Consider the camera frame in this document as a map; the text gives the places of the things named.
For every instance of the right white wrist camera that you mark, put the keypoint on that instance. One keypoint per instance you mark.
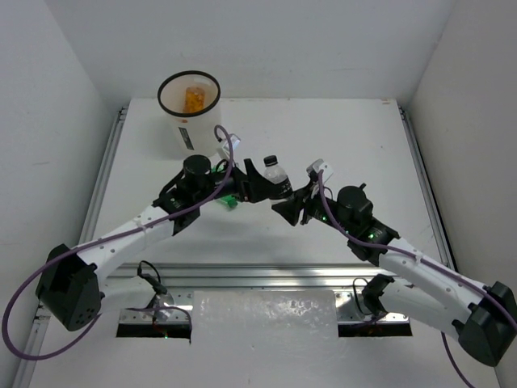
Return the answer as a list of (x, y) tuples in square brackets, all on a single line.
[(320, 166)]

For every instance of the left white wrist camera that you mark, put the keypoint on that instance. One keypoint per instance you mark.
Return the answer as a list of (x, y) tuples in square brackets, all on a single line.
[(225, 145)]

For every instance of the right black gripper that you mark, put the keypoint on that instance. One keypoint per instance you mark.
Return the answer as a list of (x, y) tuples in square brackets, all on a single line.
[(290, 209)]

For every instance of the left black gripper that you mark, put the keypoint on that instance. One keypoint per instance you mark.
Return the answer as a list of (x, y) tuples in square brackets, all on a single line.
[(243, 187)]

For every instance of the green crushed plastic bottle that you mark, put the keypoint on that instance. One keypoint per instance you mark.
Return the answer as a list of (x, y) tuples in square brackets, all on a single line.
[(229, 201)]

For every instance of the white plastic bin black rim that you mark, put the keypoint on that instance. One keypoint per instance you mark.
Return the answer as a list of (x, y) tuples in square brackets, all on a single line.
[(193, 132)]

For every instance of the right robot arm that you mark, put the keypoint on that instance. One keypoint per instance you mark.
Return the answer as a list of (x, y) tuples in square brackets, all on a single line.
[(482, 318)]

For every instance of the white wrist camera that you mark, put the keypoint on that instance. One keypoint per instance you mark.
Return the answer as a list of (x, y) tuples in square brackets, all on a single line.
[(225, 145), (320, 166)]

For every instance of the aluminium frame rail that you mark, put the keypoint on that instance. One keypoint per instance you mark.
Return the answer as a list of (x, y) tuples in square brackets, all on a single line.
[(181, 282)]

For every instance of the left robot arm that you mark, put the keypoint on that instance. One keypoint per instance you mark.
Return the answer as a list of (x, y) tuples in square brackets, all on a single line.
[(73, 284)]

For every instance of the clear bottle black label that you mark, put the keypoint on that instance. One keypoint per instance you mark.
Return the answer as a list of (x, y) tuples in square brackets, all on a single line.
[(279, 177)]

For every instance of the orange juice bottle gold cap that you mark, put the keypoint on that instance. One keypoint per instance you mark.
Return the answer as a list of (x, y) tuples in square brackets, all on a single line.
[(194, 99)]

